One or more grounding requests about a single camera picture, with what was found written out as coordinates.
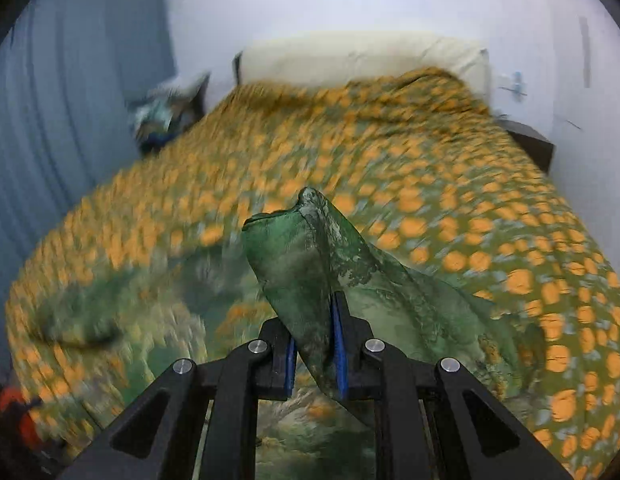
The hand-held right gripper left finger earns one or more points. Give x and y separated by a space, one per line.
290 366

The white wall socket with plug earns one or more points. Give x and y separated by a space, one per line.
514 85

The dark wooden nightstand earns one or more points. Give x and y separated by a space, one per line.
532 145

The orange plastic object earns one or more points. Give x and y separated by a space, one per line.
20 410

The cream padded headboard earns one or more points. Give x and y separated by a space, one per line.
340 60

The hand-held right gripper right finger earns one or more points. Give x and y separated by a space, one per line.
340 360

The orange floral green quilt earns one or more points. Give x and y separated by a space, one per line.
390 160

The pile of mixed clothes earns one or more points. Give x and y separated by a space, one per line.
162 110

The green printed cloth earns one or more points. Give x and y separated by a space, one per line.
300 270

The blue-grey curtain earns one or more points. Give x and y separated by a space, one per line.
65 110

